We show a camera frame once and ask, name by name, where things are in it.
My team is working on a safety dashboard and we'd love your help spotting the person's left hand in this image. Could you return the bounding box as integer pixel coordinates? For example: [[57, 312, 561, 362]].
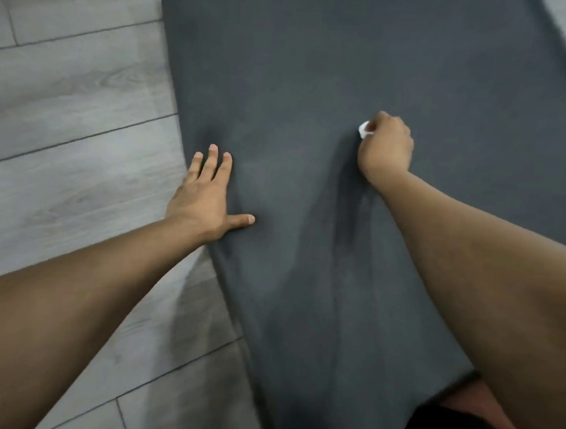
[[162, 141, 261, 249]]

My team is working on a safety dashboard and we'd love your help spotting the person's right hand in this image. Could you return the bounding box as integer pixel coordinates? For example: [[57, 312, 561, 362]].
[[354, 109, 417, 190]]

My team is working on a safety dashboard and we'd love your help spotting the reddish-brown cushion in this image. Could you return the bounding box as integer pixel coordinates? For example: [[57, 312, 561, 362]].
[[437, 377, 555, 429]]

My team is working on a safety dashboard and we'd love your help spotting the person's right forearm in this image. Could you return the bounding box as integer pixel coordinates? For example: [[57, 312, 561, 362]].
[[352, 167, 566, 429]]

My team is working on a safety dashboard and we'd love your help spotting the dark grey yoga mat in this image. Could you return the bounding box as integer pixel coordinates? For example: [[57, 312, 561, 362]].
[[125, 0, 566, 429]]

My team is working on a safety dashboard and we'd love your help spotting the person's left forearm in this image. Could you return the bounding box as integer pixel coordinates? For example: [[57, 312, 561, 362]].
[[0, 204, 211, 429]]

